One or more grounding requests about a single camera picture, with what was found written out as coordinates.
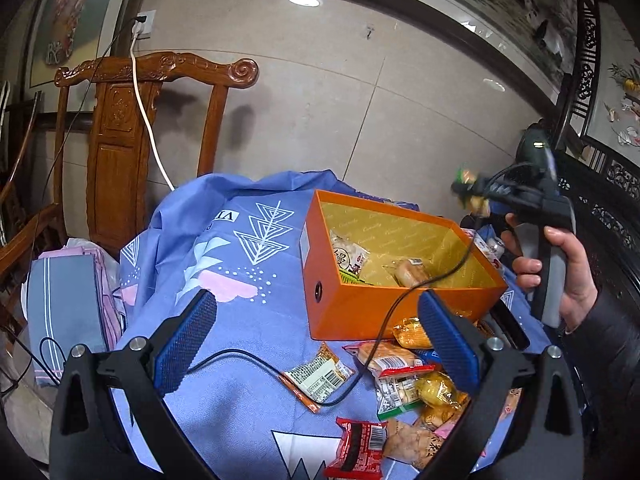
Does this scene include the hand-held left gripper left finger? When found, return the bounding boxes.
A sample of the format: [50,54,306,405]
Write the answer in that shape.
[50,290,218,480]

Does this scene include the white green-edged snack packet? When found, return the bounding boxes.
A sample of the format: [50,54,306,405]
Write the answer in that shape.
[375,366,438,420]

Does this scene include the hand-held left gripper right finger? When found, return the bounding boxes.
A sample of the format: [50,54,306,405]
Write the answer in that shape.
[417,290,586,480]

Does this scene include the white power cable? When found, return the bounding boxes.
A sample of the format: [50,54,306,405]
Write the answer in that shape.
[129,32,176,192]

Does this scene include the folded grey-blue cloth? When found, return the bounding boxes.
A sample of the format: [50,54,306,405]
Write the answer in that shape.
[27,254,109,387]

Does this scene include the red barcode snack packet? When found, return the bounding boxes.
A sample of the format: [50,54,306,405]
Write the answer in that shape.
[325,417,389,480]

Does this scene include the thin black power cable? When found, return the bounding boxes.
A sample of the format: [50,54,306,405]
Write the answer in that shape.
[47,15,148,201]

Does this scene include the orange bread snack packet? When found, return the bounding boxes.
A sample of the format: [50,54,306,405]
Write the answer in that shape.
[356,341,423,375]

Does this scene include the dark carved wooden furniture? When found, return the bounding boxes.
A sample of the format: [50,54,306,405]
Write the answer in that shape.
[552,0,640,321]

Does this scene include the clear bread snack packet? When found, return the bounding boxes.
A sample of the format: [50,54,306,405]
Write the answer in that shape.
[394,257,432,287]

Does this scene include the framed red wall picture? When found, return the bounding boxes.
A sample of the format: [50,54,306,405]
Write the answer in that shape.
[22,0,146,92]

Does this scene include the yellow corn snack packet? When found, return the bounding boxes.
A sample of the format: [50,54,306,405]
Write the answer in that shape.
[392,316,435,350]

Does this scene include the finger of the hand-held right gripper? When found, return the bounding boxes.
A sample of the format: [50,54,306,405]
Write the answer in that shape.
[467,179,503,211]

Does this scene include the person's right forearm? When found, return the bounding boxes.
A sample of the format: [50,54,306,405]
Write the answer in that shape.
[560,285,640,480]

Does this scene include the carved wooden chair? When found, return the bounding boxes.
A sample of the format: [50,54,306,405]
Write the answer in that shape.
[54,52,260,261]

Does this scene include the green yellow snack packet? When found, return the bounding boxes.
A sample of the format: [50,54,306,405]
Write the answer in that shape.
[451,167,493,213]

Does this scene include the white wall outlet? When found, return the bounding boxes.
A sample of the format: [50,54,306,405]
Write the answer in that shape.
[132,10,157,41]

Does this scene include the orange cardboard box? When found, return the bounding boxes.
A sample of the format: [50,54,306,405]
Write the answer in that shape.
[300,189,509,342]

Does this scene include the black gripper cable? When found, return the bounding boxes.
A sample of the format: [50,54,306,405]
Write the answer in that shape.
[185,160,543,407]

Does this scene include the white red drink can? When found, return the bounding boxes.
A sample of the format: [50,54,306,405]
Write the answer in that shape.
[480,236,507,263]

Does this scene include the yellow cake snack packet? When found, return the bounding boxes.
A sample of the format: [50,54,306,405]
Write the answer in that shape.
[414,372,470,409]

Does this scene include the person's right hand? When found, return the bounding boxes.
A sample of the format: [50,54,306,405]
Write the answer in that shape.
[501,212,599,334]

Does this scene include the framed flower painting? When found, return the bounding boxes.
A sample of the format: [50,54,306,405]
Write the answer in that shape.
[582,0,640,161]

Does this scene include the blue printed tablecloth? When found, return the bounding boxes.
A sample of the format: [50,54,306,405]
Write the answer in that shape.
[107,170,556,480]

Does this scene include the gold snack packet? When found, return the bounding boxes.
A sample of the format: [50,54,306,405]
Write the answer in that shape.
[420,405,466,432]

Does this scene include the snack packets inside box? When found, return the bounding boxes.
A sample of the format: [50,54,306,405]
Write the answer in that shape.
[330,230,374,277]

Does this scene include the orange white barcode snack packet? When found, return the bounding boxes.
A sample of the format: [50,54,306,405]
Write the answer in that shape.
[282,342,354,414]

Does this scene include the beige cracker snack packet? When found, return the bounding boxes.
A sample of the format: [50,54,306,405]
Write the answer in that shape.
[382,420,446,472]

